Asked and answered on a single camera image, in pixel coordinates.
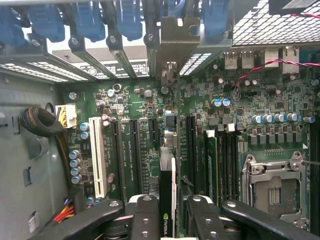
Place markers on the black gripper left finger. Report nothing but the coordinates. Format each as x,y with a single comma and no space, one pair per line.
146,220

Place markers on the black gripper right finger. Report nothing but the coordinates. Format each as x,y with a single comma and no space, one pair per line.
205,222

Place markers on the RAM stick with black chips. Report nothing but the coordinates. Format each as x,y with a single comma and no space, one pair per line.
212,165

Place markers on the black RAM slot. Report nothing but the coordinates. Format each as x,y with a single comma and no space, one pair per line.
235,165
221,165
227,165

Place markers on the long black expansion slot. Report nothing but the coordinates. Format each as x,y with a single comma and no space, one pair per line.
136,157
119,155
192,150

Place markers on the white expansion slot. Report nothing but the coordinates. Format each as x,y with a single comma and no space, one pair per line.
97,155

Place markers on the metal CPU socket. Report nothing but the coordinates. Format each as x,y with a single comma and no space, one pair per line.
275,170

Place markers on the short black expansion slot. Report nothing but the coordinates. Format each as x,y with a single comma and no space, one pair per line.
154,130

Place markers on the green motherboard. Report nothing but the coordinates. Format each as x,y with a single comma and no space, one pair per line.
135,100

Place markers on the silver socket locking lever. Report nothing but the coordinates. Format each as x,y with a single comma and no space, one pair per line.
311,163

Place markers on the white power connector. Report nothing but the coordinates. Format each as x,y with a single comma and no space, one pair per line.
70,115

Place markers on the black open PC case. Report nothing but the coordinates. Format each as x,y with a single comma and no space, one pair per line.
15,162

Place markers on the silver USB port stack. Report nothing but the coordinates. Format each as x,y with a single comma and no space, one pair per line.
230,61
247,60

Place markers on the tall silver port block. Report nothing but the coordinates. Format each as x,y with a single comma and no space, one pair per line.
291,68

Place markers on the silver square port block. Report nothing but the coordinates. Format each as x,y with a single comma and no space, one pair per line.
271,55

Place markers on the blue slot retention clip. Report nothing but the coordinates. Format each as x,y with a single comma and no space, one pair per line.
11,27
90,22
47,22
175,7
215,20
130,20

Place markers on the small black chassis module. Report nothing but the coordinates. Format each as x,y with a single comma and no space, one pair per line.
282,7

